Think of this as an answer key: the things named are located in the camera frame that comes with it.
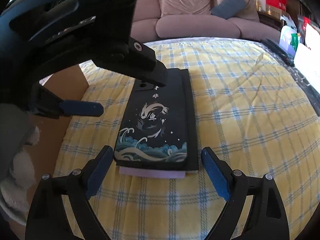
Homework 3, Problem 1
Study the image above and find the black notebook with phone case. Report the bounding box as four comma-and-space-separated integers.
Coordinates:
114, 68, 199, 179

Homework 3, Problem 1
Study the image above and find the yellow plaid cloth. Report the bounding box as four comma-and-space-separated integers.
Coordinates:
53, 39, 320, 240

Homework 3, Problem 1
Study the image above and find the grey blue cushion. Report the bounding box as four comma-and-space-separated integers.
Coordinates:
211, 0, 246, 20

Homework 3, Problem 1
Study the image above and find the red box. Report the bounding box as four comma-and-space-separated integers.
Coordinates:
265, 0, 287, 11

